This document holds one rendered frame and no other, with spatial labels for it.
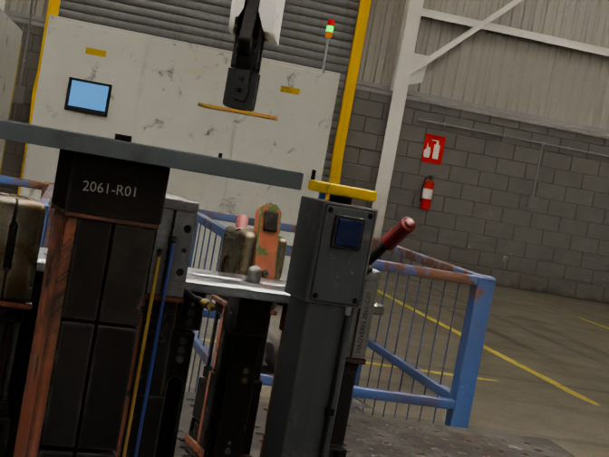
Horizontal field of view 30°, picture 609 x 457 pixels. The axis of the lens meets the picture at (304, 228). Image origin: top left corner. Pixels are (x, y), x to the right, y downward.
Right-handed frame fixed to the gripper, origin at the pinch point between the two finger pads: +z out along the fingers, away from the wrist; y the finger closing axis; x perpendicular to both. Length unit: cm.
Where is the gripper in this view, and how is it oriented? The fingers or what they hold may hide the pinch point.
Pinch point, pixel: (241, 89)
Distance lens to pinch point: 121.2
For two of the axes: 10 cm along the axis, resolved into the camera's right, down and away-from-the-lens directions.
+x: -9.8, -1.8, 0.1
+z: -1.7, 9.8, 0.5
